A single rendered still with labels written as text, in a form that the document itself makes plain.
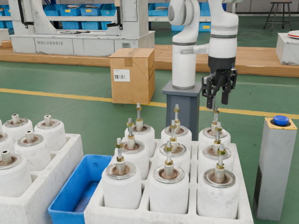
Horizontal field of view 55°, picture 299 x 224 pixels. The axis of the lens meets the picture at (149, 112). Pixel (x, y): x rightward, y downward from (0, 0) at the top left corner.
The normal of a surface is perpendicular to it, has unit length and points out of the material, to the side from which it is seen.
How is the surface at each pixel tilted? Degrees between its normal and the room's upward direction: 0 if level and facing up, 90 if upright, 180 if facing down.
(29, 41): 90
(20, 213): 90
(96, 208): 0
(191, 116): 90
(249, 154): 0
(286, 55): 90
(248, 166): 0
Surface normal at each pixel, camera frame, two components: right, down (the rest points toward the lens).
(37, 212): 0.99, 0.04
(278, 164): -0.16, 0.38
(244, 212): -0.02, -0.92
